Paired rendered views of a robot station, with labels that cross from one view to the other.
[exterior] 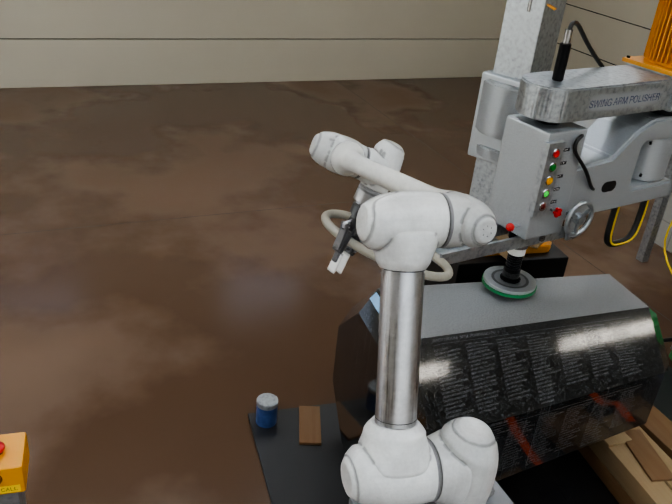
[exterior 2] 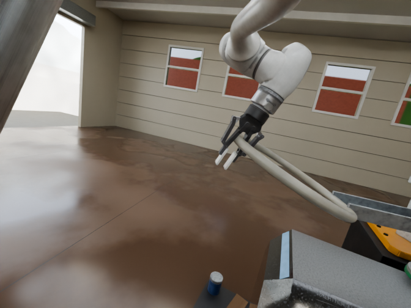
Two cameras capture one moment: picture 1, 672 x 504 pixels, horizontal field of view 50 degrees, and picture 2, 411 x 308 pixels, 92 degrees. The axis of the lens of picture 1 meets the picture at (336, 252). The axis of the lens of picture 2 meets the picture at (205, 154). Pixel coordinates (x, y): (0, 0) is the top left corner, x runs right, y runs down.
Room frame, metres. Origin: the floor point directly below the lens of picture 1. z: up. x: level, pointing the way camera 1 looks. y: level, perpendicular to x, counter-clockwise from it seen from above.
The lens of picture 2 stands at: (1.46, -0.40, 1.38)
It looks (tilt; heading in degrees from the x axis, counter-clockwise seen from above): 13 degrees down; 41
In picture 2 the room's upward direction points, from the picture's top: 11 degrees clockwise
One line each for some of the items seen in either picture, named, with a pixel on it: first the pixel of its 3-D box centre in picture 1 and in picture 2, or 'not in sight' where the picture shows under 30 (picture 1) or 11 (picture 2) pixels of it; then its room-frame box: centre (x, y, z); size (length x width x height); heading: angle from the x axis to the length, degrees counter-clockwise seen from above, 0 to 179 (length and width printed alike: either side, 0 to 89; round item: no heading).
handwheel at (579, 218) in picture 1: (572, 215); not in sight; (2.55, -0.88, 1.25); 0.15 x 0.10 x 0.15; 125
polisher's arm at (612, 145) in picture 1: (604, 170); not in sight; (2.79, -1.04, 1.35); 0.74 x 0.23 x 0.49; 125
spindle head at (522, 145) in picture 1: (548, 175); not in sight; (2.62, -0.78, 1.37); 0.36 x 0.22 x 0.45; 125
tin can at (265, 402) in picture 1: (266, 410); (214, 283); (2.61, 0.24, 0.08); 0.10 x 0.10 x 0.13
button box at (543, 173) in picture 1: (546, 179); not in sight; (2.44, -0.72, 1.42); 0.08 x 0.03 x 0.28; 125
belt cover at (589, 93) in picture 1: (616, 94); not in sight; (2.78, -1.00, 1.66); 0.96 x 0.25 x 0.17; 125
